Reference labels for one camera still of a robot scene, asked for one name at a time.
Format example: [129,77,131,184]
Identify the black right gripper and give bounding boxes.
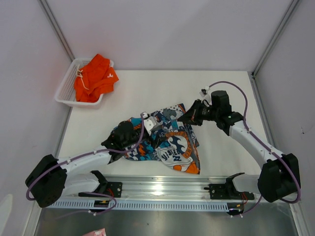
[178,99,219,126]

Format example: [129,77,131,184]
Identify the patterned blue orange shorts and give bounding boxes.
[122,103,200,175]

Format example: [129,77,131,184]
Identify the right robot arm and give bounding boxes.
[179,90,301,203]

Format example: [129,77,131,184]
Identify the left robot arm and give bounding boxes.
[25,118,161,208]

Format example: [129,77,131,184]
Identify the white plastic basket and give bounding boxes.
[55,58,114,108]

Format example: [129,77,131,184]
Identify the pink cloth piece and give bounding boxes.
[83,228,106,236]

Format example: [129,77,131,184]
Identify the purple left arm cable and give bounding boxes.
[25,113,145,217]

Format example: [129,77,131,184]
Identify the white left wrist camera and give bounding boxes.
[140,112,162,136]

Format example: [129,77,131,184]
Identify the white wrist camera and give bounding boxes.
[200,86,211,99]
[140,112,162,136]

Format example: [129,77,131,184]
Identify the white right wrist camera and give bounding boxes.
[200,86,211,99]

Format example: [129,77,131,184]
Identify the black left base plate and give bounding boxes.
[78,178,123,198]

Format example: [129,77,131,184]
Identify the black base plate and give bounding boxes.
[78,178,123,198]
[204,173,254,200]

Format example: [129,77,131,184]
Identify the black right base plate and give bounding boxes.
[204,173,254,200]

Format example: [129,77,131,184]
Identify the white slotted cable duct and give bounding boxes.
[48,199,229,212]

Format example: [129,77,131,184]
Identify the right aluminium frame post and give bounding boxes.
[251,0,302,79]

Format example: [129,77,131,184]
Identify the aluminium frame post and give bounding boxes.
[37,0,75,62]
[251,0,302,79]

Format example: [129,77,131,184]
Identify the left aluminium frame post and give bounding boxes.
[37,0,75,62]

